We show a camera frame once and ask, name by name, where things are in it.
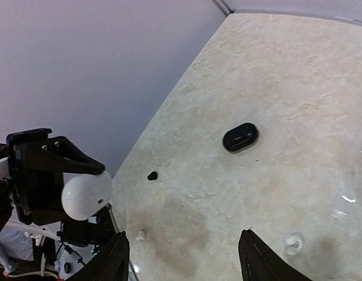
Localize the black clip earbud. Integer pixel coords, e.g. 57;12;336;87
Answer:
147;171;158;181

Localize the white clip earbud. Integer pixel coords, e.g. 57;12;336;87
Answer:
135;230;146;241
285;232;304;256

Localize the black oval charging case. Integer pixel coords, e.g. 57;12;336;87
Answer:
222;122;259;154

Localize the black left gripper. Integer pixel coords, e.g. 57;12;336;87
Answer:
6;128;117;246

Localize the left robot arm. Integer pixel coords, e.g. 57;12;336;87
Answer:
0;128;116;247

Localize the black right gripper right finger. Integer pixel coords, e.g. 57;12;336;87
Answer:
238;229;310;281

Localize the white oval charging case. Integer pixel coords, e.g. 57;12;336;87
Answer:
61;171;112;221

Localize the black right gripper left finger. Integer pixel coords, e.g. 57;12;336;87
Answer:
67;231;129;281

